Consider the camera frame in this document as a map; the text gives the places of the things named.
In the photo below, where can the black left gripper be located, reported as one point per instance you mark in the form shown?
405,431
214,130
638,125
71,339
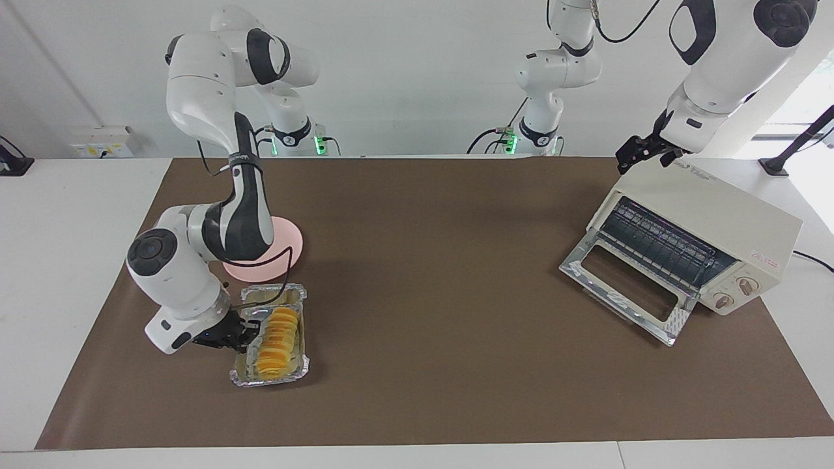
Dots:
659,144

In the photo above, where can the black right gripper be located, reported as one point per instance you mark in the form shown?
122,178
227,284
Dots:
221,333

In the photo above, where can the golden sliced bread loaf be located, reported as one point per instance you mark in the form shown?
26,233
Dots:
280,342

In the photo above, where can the aluminium foil tray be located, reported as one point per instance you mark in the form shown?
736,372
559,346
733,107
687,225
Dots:
273,296

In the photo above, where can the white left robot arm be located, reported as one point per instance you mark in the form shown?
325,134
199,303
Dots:
730,58

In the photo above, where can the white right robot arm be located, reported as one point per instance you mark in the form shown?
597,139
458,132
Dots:
195,85

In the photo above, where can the white toaster oven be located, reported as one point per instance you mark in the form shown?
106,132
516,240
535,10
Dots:
717,202

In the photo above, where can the glass oven door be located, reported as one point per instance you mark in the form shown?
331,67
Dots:
586,270

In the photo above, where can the large oven knob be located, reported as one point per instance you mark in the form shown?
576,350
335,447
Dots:
748,285

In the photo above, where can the small oven knob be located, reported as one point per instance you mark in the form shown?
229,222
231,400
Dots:
723,301

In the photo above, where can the pink round plate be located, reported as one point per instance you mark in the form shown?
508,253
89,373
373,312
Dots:
291,242

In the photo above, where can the brown table mat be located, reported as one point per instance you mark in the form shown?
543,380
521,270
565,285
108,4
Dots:
456,358

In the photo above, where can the short black stand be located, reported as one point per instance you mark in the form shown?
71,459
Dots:
14,164

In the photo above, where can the tall black camera stand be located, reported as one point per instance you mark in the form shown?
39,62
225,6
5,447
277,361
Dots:
798,142

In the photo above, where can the white wall power strip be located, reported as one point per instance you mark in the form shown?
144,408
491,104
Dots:
104,143

